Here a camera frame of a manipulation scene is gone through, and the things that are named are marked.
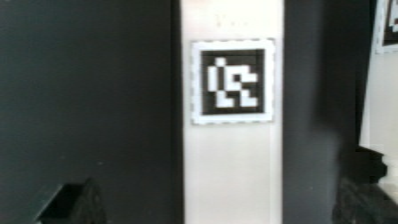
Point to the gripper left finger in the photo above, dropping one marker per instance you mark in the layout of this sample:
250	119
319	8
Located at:
76	206

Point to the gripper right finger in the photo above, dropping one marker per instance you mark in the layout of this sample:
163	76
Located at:
365	205

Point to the white desk leg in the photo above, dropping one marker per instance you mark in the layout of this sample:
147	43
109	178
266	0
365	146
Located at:
232	150
379	130

